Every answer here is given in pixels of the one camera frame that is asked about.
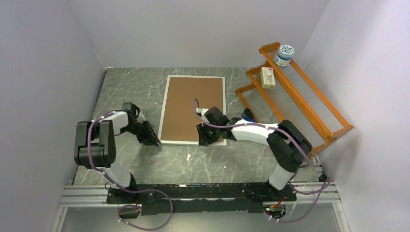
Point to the blue stapler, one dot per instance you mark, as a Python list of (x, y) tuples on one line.
[(247, 115)]

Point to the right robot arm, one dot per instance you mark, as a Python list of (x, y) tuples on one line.
[(289, 146)]

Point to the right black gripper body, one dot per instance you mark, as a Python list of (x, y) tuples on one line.
[(209, 134)]

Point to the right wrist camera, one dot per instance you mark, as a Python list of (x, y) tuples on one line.
[(201, 111)]

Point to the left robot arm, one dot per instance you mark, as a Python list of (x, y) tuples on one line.
[(95, 148)]

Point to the small cream box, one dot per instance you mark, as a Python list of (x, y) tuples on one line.
[(267, 77)]

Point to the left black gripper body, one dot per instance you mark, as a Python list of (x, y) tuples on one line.
[(137, 129)]

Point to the white picture frame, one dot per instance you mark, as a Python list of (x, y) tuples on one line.
[(163, 128)]

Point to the blue white round jar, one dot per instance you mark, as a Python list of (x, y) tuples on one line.
[(284, 55)]

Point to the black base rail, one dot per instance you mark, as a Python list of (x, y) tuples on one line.
[(155, 199)]

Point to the orange wooden shelf rack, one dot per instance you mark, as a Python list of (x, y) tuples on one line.
[(296, 98)]

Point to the brown backing board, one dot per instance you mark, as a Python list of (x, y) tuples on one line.
[(192, 109)]

